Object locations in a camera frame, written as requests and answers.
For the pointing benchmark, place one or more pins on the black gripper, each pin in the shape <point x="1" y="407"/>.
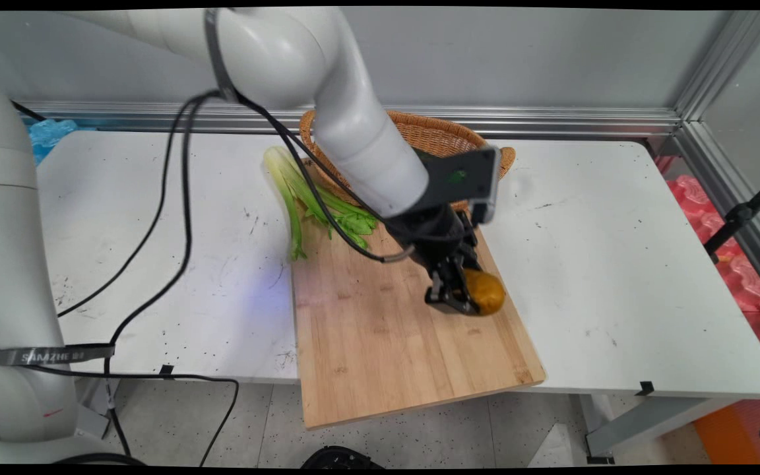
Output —
<point x="439" y="237"/>

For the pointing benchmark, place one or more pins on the yellow bell pepper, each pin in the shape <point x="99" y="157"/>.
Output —
<point x="489" y="293"/>

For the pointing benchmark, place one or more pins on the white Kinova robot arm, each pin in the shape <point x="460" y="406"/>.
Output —
<point x="353" y="132"/>

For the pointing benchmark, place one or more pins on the wooden cutting board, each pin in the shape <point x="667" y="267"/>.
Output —
<point x="367" y="343"/>

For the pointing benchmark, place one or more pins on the woven wicker basket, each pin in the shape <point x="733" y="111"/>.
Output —
<point x="443" y="135"/>

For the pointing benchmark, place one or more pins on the green celery bunch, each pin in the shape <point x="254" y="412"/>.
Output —
<point x="287" y="185"/>

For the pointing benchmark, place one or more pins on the black tape marker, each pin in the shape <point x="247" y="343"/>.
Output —
<point x="167" y="371"/>
<point x="645" y="388"/>

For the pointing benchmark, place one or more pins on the black round object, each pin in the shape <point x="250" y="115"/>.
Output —
<point x="340" y="457"/>

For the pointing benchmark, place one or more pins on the grey metal table leg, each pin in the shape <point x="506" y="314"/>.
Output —
<point x="644" y="422"/>

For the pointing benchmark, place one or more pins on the pink plastic bubble wrap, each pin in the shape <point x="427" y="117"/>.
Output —
<point x="696" y="204"/>

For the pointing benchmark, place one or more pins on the black tripod stand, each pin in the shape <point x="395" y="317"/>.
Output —
<point x="739" y="214"/>

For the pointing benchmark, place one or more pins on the blue plastic bubble wrap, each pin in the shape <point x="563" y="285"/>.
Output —
<point x="50" y="135"/>

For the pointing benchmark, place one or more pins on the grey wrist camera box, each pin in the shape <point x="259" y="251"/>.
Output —
<point x="462" y="178"/>

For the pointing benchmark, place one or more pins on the horizontal aluminium frame rail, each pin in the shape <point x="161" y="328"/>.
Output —
<point x="584" y="119"/>

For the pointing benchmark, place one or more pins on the slanted aluminium frame rail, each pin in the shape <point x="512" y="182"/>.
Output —
<point x="729" y="191"/>

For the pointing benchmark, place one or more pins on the upright aluminium frame post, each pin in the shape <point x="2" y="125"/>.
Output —
<point x="726" y="59"/>

